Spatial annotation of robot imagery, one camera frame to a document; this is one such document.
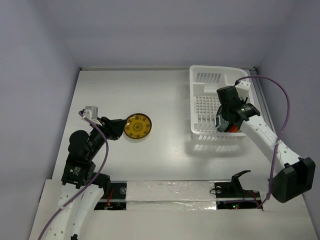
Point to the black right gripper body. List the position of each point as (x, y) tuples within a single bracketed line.
[(223, 123)]

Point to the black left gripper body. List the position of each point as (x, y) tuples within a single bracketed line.
[(99, 140)]

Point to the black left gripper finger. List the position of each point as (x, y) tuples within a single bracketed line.
[(119, 129), (116, 121)]

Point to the yellow patterned plate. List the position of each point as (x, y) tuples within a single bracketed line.
[(138, 126)]

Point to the white plastic dish rack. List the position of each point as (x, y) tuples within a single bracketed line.
[(204, 102)]

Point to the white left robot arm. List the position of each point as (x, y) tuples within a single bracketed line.
[(82, 186)]

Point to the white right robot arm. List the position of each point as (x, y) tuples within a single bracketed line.
[(290, 174)]

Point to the orange plate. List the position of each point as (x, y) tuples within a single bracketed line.
[(234, 129)]

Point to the silver foil base strip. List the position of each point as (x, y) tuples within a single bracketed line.
[(170, 196)]

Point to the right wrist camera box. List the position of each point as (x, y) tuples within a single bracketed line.
[(243, 85)]

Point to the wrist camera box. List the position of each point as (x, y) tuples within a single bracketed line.
[(243, 85), (90, 112)]

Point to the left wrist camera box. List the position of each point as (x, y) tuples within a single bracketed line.
[(90, 112)]

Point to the aluminium side rail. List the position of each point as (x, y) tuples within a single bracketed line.
[(262, 102)]

